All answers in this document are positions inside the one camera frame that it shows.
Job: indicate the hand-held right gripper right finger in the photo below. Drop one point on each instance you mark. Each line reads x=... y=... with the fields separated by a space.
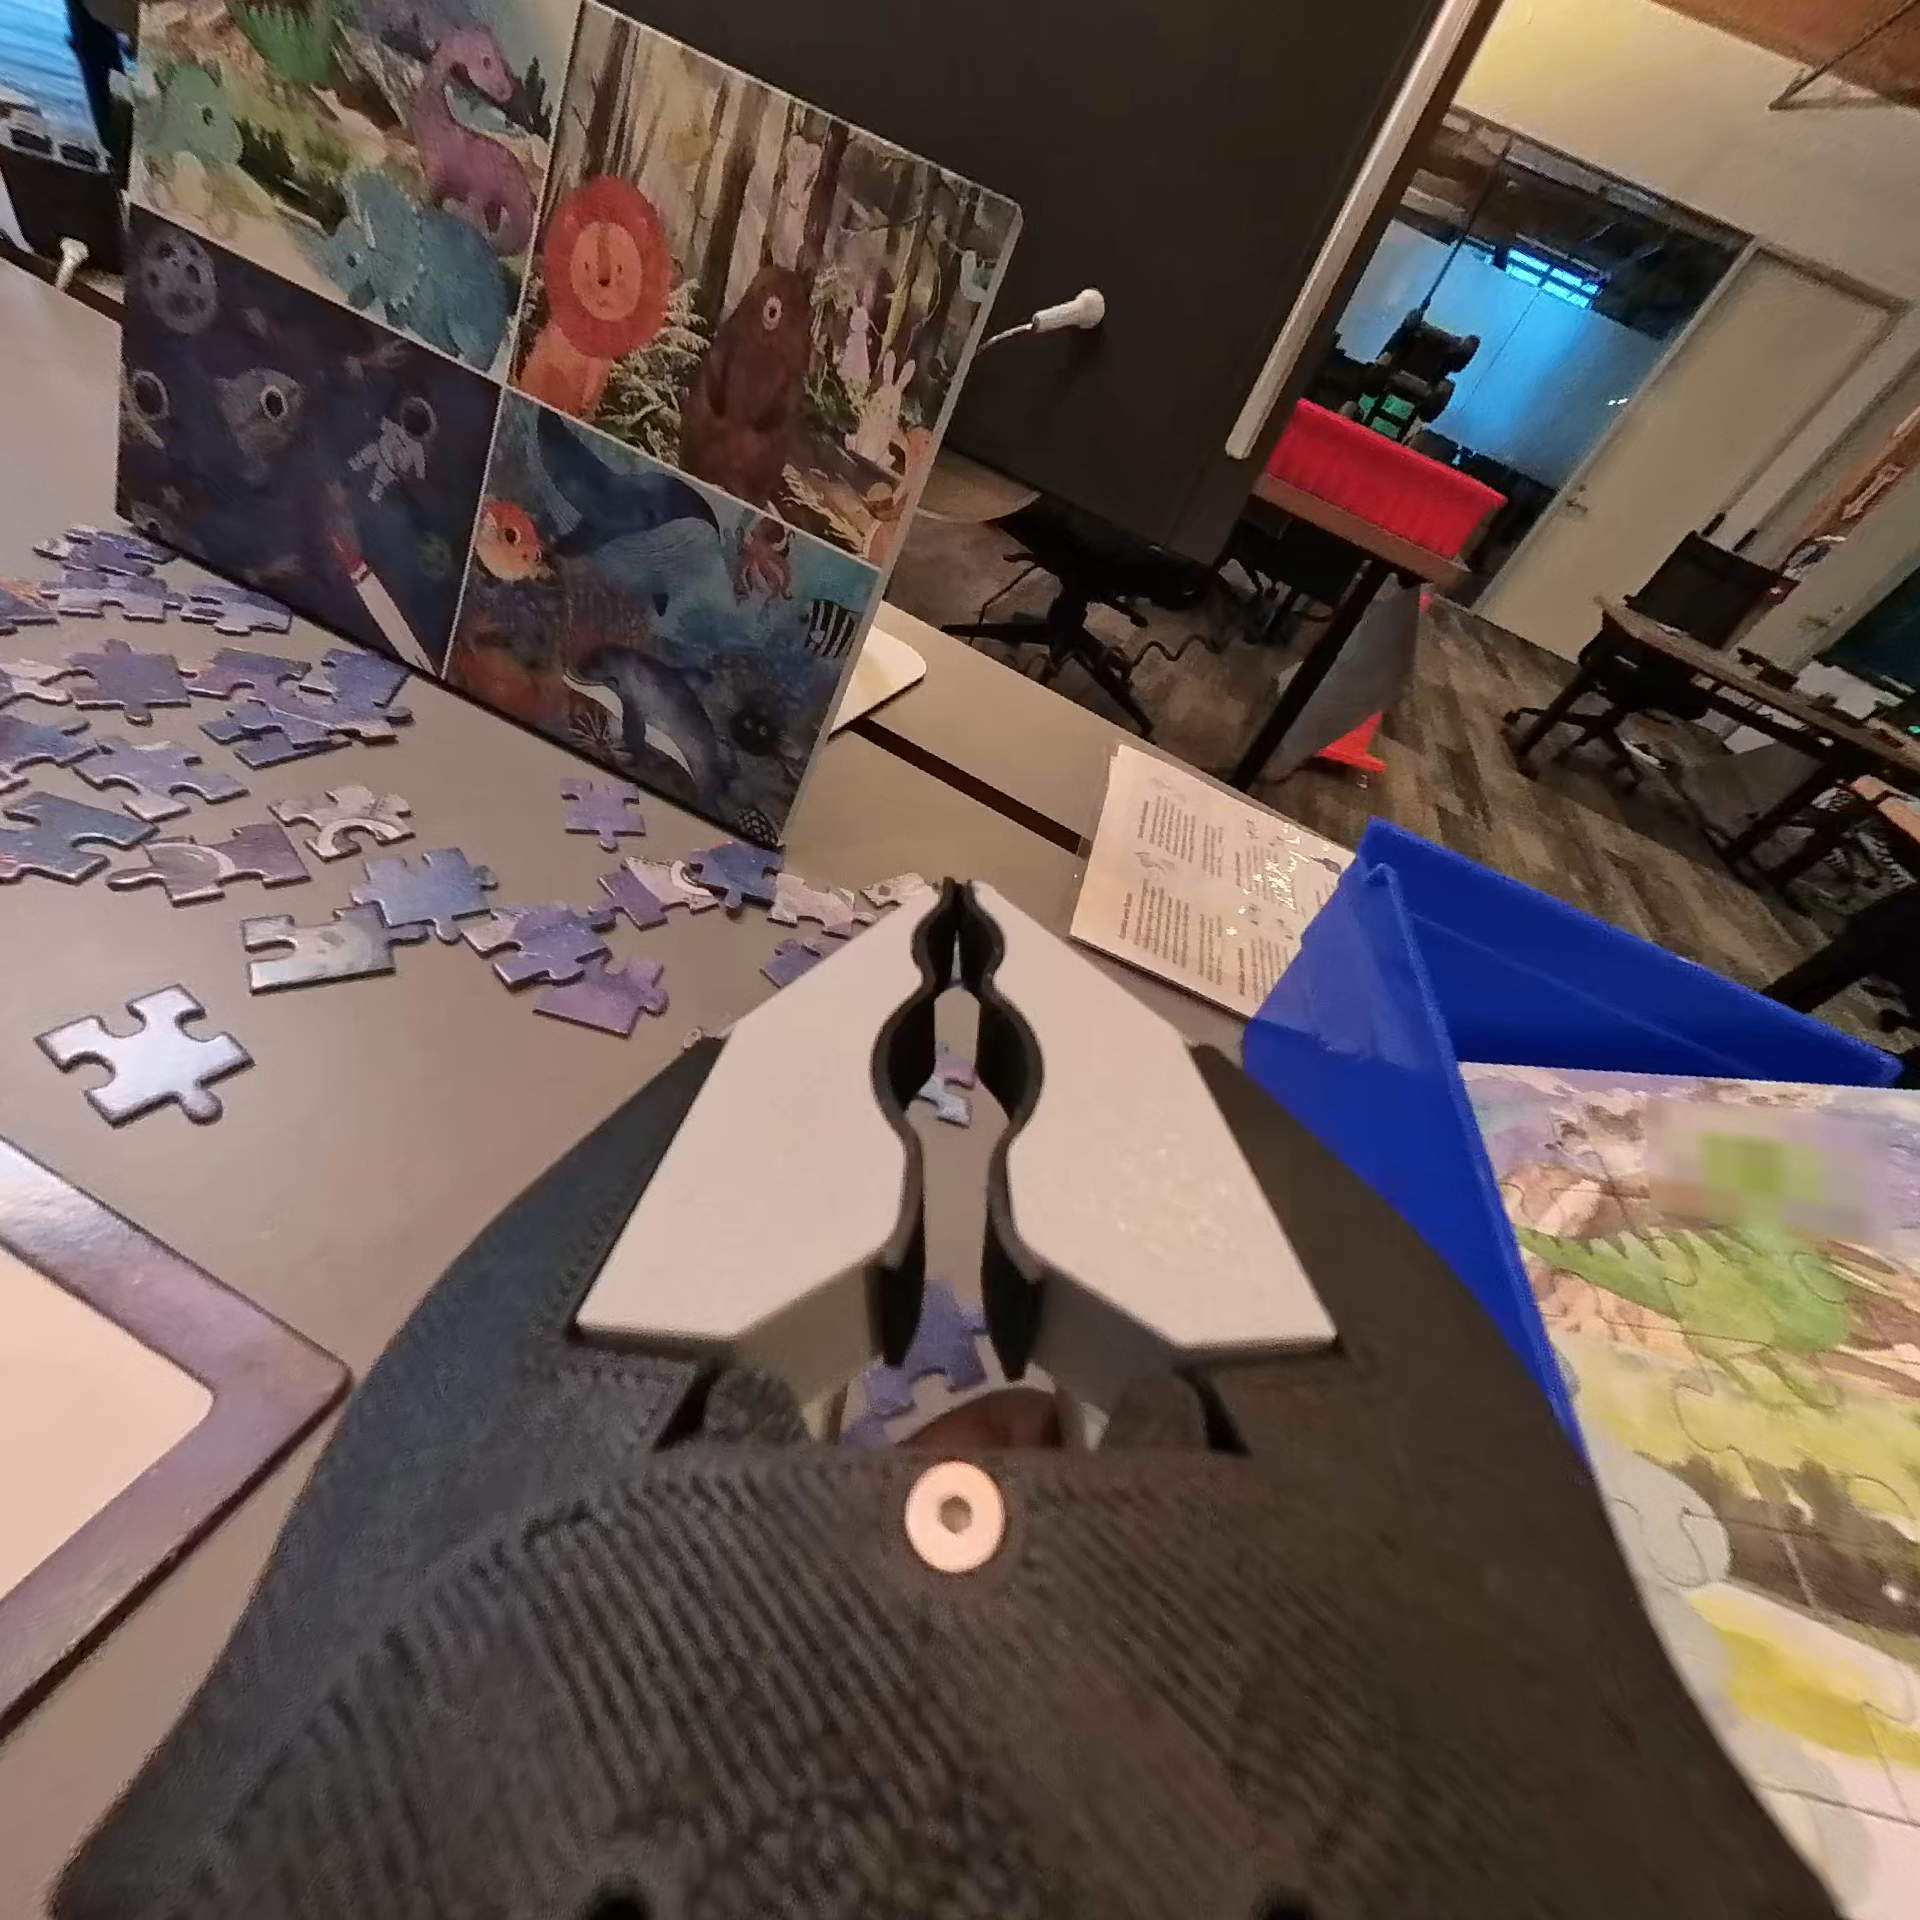
x=1170 y=1202

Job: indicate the black office chair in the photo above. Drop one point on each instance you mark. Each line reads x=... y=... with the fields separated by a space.
x=1081 y=585
x=1648 y=644

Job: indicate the white gooseneck microphone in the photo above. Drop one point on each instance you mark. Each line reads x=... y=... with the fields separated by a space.
x=1057 y=318

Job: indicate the wooden background desk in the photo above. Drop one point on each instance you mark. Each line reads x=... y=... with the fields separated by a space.
x=1348 y=601

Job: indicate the black partition panel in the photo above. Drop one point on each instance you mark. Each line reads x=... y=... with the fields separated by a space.
x=1124 y=195

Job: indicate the brown wooden seat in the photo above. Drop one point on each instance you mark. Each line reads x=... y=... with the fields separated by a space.
x=974 y=492

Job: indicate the space puzzle frame tray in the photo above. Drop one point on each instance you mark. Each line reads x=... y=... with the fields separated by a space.
x=120 y=1382

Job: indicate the four-picture puzzle reference board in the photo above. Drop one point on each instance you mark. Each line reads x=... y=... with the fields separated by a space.
x=523 y=377

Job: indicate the dinosaur puzzle board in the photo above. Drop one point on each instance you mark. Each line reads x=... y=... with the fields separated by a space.
x=1724 y=1424

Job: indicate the blue bin with white tag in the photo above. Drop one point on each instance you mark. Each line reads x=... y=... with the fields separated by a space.
x=1396 y=1081

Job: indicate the printed paper sheet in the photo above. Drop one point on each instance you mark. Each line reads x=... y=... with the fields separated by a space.
x=1200 y=901

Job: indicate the white flat stand base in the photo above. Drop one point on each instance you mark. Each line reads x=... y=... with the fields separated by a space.
x=878 y=675

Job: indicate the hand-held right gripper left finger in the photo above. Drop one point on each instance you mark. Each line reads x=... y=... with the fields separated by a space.
x=750 y=1202

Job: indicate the orange floor cone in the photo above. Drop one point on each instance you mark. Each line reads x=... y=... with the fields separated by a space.
x=1348 y=744

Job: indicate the red plastic bin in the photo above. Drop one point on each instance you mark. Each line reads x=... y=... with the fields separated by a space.
x=1381 y=481

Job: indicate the wooden background table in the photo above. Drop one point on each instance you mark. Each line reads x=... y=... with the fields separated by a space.
x=1770 y=691

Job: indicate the puzzle pieces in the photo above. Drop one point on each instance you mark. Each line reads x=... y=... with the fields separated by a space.
x=361 y=842

